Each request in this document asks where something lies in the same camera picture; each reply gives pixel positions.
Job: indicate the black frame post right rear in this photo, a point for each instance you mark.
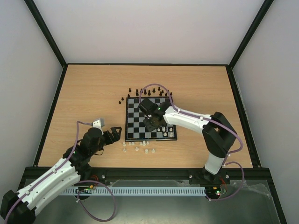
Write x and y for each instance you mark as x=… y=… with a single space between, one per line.
x=251 y=31

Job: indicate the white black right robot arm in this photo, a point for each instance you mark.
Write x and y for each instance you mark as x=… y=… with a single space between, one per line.
x=217 y=132

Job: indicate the black frame post left rear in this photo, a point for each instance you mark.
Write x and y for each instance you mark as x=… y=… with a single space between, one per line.
x=45 y=30

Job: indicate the white slotted cable duct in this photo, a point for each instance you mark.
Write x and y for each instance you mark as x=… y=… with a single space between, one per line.
x=136 y=191

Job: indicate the black frame post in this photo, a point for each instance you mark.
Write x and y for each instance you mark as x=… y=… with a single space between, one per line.
x=45 y=30
x=251 y=31

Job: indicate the black front frame rail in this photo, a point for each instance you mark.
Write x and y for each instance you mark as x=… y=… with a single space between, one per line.
x=193 y=175

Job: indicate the black white chessboard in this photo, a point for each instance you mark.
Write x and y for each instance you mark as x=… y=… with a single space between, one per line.
x=135 y=129

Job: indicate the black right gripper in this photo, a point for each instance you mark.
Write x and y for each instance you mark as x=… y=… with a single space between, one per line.
x=150 y=123

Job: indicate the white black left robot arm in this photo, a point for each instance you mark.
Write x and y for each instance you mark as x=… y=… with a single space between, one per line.
x=24 y=205

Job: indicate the black chess piece row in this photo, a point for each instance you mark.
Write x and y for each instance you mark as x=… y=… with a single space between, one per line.
x=159 y=91

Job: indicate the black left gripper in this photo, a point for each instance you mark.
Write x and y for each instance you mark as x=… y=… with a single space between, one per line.
x=116 y=136

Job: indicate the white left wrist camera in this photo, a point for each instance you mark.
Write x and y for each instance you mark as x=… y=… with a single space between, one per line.
x=99 y=123

